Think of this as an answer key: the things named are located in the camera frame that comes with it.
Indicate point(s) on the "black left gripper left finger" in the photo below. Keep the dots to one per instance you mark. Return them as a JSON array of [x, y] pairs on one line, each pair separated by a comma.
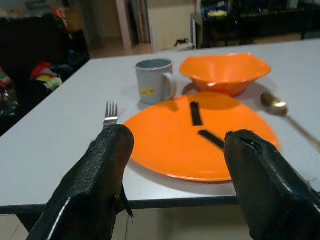
[[95, 175]]

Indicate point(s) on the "silver fork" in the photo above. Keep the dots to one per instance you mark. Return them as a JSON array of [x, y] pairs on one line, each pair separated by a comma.
[[111, 115]]

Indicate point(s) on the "orange round plate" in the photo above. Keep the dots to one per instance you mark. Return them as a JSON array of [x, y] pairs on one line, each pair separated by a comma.
[[172, 145]]

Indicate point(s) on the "black sofa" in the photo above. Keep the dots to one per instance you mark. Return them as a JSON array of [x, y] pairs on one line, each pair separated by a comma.
[[27, 50]]

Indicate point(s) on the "red white black cloth heap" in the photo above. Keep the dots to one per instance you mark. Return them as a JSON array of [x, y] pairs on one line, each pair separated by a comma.
[[184, 43]]

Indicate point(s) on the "yellow sponge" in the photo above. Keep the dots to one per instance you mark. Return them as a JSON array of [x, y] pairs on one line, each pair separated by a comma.
[[217, 13]]

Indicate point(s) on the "colourful clothes pile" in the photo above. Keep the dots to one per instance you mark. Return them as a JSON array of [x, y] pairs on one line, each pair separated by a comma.
[[47, 75]]

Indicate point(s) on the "black tape strip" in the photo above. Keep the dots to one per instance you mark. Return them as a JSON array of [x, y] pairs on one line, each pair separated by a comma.
[[212, 140], [195, 113]]

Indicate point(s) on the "black shelf unit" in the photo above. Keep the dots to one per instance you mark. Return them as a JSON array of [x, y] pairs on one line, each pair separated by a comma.
[[250, 22]]

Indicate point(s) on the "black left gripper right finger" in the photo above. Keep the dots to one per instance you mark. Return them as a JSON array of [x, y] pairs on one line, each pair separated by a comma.
[[270, 185]]

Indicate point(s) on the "orange bowl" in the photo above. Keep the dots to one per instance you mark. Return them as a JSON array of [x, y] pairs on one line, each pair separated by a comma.
[[225, 72]]

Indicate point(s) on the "grey mug with yellow sticker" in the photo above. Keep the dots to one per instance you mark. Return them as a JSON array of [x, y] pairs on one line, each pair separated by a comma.
[[152, 82]]

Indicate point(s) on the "gold spoon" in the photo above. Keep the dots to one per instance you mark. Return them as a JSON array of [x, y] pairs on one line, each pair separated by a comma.
[[277, 106]]

